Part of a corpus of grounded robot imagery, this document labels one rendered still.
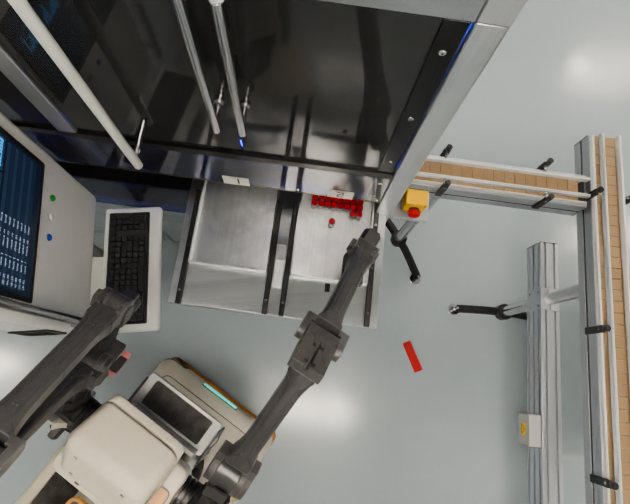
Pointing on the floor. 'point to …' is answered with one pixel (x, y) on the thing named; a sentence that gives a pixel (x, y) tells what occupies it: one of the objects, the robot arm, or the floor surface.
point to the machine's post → (451, 93)
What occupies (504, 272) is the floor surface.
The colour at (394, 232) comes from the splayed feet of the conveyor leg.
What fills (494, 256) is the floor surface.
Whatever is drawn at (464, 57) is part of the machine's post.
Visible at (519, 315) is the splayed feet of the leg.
